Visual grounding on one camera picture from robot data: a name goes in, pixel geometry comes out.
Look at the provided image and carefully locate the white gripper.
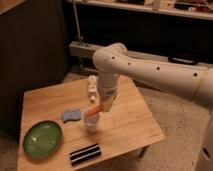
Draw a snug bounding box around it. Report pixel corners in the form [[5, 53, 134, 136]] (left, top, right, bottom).
[[98, 88, 117, 112]]

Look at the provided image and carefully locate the orange pepper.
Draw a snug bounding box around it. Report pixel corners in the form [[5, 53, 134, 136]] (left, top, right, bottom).
[[86, 105, 102, 116]]

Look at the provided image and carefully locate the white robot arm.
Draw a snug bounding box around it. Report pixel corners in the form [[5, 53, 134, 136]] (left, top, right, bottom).
[[92, 43, 213, 171]]

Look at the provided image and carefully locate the blue sponge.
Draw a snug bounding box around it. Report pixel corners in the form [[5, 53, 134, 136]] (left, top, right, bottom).
[[61, 109, 81, 123]]

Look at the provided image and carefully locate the grey metal case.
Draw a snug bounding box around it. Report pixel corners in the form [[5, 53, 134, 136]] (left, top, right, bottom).
[[69, 42, 212, 79]]

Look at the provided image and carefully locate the black white striped cloth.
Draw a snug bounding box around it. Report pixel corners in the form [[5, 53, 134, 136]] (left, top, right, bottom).
[[70, 143, 102, 166]]

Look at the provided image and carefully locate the wooden table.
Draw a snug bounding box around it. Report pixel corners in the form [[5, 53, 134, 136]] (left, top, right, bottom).
[[17, 76, 165, 171]]

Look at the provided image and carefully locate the green glass plate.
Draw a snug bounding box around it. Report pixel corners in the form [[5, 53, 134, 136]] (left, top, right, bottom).
[[23, 120, 63, 160]]

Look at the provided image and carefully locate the cluttered wall shelf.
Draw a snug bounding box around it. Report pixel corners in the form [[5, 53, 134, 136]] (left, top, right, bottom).
[[67, 0, 213, 21]]

